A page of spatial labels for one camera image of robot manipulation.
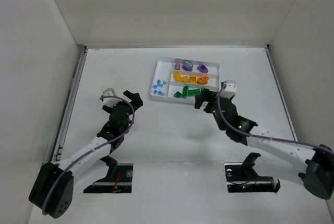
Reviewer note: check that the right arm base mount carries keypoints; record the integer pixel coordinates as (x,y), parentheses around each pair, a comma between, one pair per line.
(242,178)

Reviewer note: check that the yellow orange patterned lego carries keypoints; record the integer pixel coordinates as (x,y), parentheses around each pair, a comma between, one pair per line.
(202,80)

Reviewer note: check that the purple round lego piece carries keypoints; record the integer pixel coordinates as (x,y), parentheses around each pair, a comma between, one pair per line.
(187,66)

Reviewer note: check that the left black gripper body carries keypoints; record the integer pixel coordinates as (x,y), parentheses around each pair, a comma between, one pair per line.
(123,104)

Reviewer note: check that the purple butterfly wing lego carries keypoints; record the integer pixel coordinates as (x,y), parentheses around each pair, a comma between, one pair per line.
(177,65)

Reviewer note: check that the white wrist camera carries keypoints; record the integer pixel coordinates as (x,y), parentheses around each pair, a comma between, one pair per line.
(229,89)
(108,97)

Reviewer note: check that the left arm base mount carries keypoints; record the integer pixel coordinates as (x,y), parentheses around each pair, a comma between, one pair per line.
(118,178)

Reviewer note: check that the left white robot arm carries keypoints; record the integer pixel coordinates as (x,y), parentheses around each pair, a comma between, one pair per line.
(58,182)

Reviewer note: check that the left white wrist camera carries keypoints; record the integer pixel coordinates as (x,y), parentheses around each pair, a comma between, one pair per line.
(108,97)

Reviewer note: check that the green lego plate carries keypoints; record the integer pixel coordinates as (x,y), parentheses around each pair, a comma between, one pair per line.
(185,92)

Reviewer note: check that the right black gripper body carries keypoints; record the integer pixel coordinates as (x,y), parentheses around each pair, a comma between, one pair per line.
(209,101)

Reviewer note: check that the purple rounded lego brick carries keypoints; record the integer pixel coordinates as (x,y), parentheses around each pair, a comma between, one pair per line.
(202,68)

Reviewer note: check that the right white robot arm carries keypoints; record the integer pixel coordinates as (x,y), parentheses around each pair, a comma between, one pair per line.
(305,164)

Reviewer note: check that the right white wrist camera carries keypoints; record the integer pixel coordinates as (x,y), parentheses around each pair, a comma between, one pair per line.
(229,89)

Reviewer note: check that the small green lego brick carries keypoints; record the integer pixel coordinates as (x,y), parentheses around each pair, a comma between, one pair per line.
(177,95)

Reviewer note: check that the small yellow lego piece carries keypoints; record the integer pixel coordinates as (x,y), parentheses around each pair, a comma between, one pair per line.
(186,79)

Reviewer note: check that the white divided sorting tray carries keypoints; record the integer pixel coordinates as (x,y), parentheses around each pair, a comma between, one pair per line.
(164,72)

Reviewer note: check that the yellow long lego brick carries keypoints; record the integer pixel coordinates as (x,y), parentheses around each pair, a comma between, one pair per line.
(177,77)

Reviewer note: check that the small yellow square lego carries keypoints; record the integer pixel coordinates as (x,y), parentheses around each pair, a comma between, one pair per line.
(193,80)

